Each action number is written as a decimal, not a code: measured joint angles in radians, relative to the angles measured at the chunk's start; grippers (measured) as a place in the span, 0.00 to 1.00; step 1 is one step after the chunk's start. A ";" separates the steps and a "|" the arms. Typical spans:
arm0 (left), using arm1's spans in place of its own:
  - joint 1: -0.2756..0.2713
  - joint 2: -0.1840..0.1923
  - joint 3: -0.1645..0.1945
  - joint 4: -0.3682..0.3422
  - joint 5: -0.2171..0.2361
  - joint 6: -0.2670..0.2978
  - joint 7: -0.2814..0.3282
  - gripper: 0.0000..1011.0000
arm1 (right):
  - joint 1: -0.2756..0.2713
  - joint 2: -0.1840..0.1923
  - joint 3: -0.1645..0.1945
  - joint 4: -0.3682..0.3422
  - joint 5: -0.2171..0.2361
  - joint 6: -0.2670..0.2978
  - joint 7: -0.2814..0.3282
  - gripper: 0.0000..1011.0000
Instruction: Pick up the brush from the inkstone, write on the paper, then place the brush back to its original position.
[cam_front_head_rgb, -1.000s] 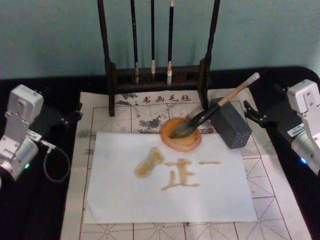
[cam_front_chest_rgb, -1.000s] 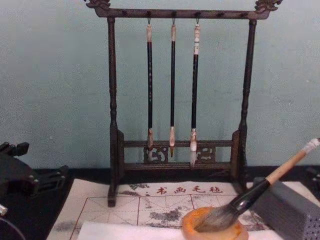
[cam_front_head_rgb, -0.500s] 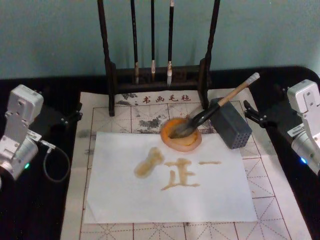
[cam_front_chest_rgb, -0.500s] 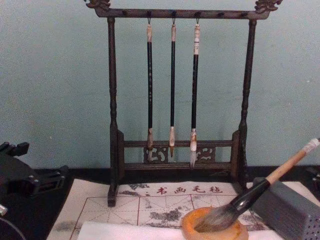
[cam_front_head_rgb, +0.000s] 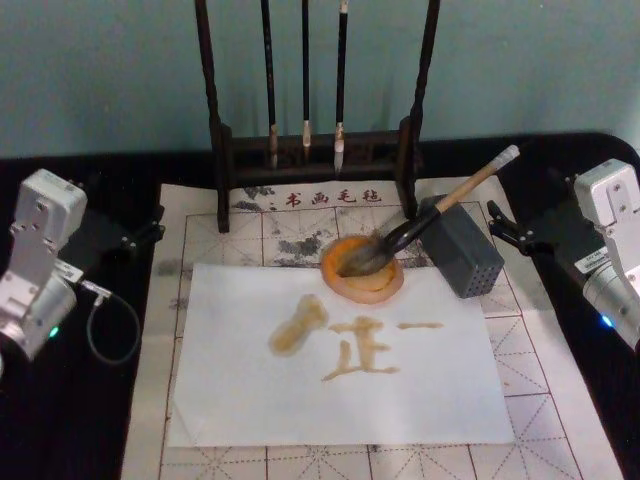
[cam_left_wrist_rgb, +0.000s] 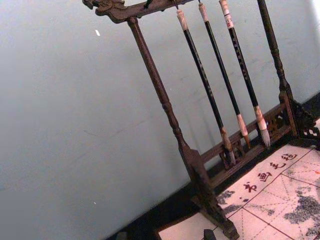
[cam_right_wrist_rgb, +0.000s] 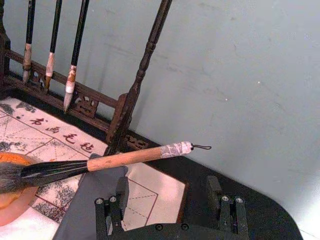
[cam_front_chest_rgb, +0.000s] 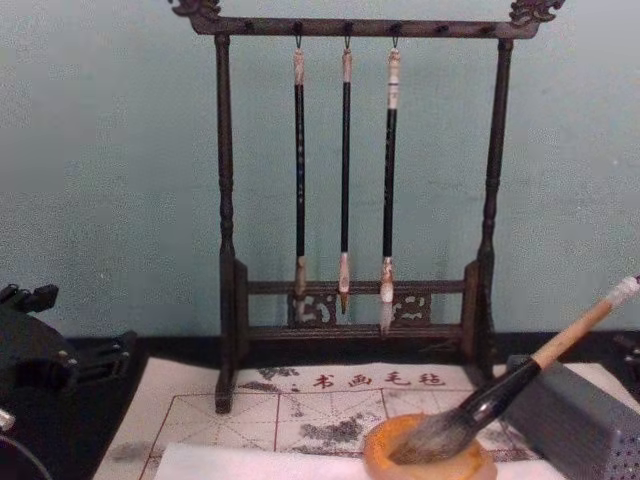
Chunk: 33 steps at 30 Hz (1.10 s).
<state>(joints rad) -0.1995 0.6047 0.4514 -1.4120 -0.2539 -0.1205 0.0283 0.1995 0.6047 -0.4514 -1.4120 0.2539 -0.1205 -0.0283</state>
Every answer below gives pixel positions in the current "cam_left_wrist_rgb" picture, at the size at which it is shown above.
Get dark carved wooden brush rack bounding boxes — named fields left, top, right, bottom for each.
left=81, top=0, right=320, bottom=240

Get black brush with grey tip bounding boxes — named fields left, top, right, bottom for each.
left=174, top=8, right=237, bottom=167

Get black brush with brown tip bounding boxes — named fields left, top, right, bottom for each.
left=197, top=1, right=252, bottom=150

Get small black block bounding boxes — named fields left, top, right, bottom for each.
left=203, top=228, right=217, bottom=240

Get white gridded calligraphy felt mat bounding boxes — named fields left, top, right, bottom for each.
left=158, top=118, right=320, bottom=240

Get black brush with labelled handle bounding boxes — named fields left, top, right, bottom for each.
left=218, top=0, right=272, bottom=149

